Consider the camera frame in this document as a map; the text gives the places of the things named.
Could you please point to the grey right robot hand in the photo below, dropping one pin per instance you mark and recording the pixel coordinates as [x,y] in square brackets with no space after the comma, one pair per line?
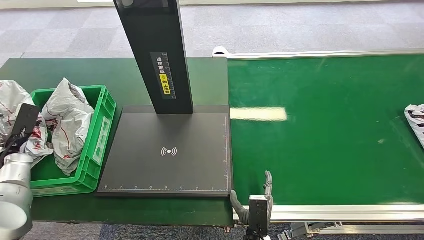
[241,215]

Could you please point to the grey plastic mailer package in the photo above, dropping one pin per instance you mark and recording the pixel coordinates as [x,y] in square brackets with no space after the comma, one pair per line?
[10,96]
[73,122]

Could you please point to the aluminium conveyor underframe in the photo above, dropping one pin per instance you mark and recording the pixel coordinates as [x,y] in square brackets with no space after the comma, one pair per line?
[331,230]

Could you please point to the green conveyor belt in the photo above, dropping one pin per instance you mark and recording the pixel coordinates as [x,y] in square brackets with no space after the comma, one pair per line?
[331,149]

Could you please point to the white conveyor roller cap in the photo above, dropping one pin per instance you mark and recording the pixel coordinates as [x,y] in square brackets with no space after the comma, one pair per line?
[220,50]

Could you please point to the white black printed mailer package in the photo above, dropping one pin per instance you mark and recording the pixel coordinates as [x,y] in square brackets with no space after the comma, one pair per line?
[416,121]

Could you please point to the black yellow column label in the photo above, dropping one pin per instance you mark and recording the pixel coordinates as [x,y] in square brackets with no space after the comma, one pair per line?
[164,76]

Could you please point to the green plastic crate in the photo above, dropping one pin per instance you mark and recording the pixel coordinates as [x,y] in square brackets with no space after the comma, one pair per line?
[82,179]

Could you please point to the dark green table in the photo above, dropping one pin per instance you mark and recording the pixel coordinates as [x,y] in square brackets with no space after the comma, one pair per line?
[66,212]

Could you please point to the black scanner column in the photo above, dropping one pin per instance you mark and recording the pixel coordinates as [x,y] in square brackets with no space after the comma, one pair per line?
[145,33]

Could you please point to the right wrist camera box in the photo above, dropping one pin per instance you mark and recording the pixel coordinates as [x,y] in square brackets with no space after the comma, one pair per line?
[258,212]

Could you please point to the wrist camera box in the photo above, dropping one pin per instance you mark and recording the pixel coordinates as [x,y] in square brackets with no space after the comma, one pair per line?
[26,117]
[258,212]

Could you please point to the aluminium conveyor rail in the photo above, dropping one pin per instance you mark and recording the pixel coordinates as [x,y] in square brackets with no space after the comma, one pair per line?
[331,53]
[348,212]

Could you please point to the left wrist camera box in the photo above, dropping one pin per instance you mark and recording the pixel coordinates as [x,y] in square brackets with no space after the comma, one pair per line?
[26,117]

